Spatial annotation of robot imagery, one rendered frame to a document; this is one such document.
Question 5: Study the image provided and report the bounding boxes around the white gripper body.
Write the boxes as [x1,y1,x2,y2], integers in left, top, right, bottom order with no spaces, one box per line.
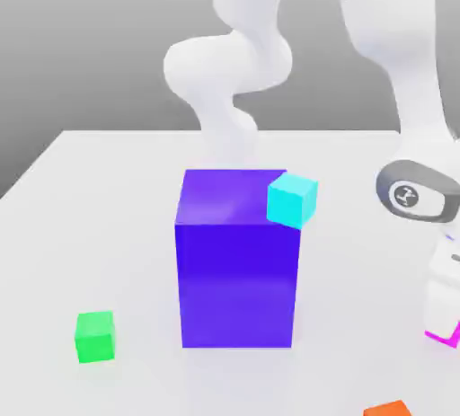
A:
[429,238,460,283]

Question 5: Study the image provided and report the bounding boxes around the small magenta cube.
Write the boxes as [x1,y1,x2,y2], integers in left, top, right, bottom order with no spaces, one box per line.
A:
[424,319,460,350]

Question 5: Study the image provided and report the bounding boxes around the small orange cube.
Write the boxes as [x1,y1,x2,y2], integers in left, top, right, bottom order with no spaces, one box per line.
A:
[362,400,413,416]

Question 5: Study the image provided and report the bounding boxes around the small cyan cube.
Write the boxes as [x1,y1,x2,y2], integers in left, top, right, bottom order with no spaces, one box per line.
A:
[266,172,319,230]

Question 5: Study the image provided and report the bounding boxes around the small green cube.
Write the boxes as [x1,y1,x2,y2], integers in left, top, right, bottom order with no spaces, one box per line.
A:
[74,310,116,365]

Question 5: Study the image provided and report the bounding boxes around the large purple box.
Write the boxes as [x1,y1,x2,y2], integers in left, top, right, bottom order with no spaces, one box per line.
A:
[173,168,302,350]

